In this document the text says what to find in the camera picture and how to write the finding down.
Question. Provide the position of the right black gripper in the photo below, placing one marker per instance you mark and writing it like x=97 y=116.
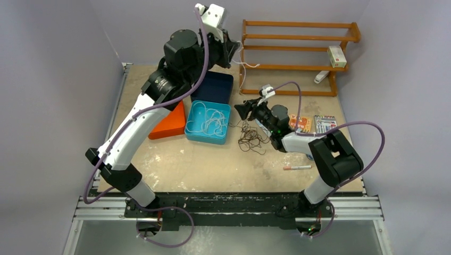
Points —
x=243 y=109

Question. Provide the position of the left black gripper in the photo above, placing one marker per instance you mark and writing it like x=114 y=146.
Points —
x=226 y=49

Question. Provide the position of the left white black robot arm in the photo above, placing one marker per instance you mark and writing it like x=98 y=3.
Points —
x=187 y=58

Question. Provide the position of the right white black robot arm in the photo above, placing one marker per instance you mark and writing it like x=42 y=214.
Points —
x=335 y=158

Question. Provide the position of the dark blue plastic tray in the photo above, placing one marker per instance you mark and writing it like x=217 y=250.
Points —
x=216 y=87

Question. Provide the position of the light blue plastic tray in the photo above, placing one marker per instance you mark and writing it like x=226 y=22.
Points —
x=207 y=122

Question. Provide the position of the orange card pack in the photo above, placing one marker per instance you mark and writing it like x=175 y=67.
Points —
x=300 y=125

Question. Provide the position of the orange plastic tray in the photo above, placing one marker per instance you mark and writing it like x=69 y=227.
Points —
x=172 y=125

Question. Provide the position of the coloured marker set pack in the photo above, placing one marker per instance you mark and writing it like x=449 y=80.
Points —
x=324 y=123

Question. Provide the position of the white stapler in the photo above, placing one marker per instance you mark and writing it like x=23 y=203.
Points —
x=320 y=76

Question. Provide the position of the white orange marker pen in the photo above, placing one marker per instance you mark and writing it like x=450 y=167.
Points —
x=292 y=168

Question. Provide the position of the white cardboard box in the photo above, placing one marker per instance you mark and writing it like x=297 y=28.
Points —
x=336 y=57

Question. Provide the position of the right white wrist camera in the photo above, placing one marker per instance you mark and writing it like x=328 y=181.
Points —
x=265 y=93

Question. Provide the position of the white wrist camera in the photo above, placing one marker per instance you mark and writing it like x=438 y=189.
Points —
x=265 y=93
x=213 y=17

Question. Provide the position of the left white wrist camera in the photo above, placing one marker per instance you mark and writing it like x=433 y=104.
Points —
x=213 y=17

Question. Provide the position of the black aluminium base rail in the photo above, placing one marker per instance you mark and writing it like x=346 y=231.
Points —
x=245 y=209

